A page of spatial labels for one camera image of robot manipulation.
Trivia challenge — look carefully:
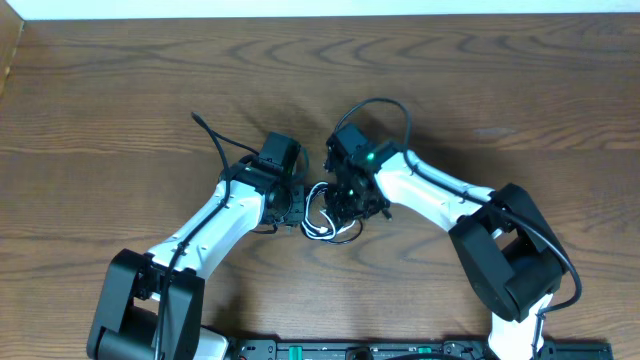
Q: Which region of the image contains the black usb cable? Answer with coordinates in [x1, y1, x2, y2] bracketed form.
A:
[299, 180, 365, 246]

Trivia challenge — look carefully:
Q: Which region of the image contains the white usb cable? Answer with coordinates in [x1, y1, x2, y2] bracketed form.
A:
[300, 181, 357, 241]

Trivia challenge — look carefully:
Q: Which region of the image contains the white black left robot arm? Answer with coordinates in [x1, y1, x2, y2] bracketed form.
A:
[86, 163, 301, 359]

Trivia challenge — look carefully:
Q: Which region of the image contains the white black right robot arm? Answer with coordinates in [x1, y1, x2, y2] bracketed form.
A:
[325, 139, 575, 359]

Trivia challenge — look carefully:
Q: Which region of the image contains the brown wooden side panel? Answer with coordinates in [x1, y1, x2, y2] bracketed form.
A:
[0, 0, 24, 92]

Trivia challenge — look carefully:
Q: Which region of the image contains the black left camera cable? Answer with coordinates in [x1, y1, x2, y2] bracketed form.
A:
[152, 111, 311, 360]

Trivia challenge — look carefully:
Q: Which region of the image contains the black camera cable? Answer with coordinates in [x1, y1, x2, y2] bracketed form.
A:
[332, 97, 584, 360]
[152, 111, 311, 360]

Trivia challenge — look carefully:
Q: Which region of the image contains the black right camera cable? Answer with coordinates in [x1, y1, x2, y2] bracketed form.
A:
[332, 97, 584, 360]

